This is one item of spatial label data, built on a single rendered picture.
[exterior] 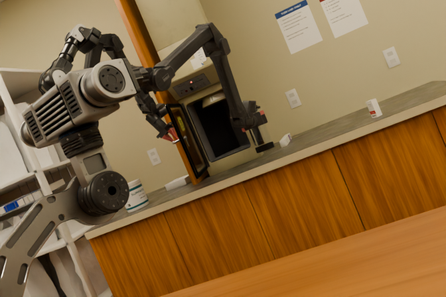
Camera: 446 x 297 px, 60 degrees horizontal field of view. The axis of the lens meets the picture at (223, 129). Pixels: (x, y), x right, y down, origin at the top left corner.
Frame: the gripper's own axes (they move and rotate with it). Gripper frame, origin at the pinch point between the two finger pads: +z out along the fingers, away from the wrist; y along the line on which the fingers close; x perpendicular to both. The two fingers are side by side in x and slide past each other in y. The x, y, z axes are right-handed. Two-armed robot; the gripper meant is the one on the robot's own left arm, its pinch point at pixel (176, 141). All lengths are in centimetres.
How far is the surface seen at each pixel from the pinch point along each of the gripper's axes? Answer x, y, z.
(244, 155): -19.8, -15.5, 31.1
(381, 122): 16, -74, 63
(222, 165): -21.1, -2.4, 25.9
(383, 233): 178, -48, 27
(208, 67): -9.2, -38.4, -14.7
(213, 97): -22.9, -27.2, -3.9
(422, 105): 18, -90, 70
